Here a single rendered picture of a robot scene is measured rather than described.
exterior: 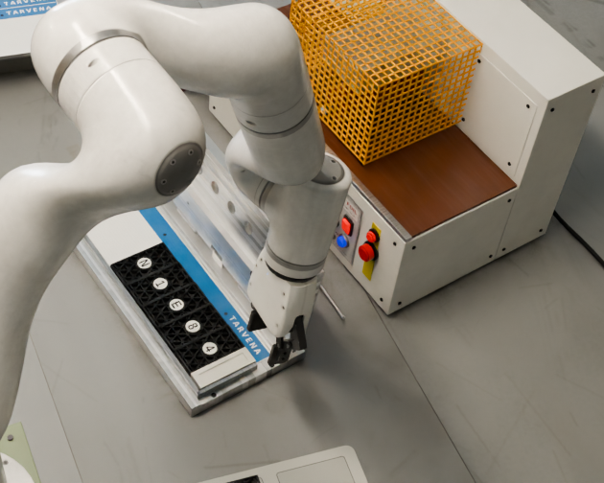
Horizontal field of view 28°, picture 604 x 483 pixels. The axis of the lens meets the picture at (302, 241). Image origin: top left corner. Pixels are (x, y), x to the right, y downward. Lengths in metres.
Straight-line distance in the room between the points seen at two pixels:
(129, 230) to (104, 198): 0.90
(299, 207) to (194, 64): 0.36
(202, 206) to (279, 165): 0.61
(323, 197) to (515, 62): 0.49
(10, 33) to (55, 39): 1.10
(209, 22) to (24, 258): 0.29
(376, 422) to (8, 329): 0.76
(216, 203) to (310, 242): 0.42
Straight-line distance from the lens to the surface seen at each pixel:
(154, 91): 1.11
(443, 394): 1.90
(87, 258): 1.98
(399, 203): 1.86
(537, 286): 2.07
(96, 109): 1.12
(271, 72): 1.21
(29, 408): 1.84
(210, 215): 1.95
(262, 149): 1.34
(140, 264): 1.95
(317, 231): 1.52
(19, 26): 2.28
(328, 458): 1.79
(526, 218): 2.04
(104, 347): 1.90
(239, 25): 1.19
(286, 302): 1.60
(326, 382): 1.88
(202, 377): 1.83
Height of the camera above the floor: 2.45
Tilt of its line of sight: 49 degrees down
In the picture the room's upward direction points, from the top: 8 degrees clockwise
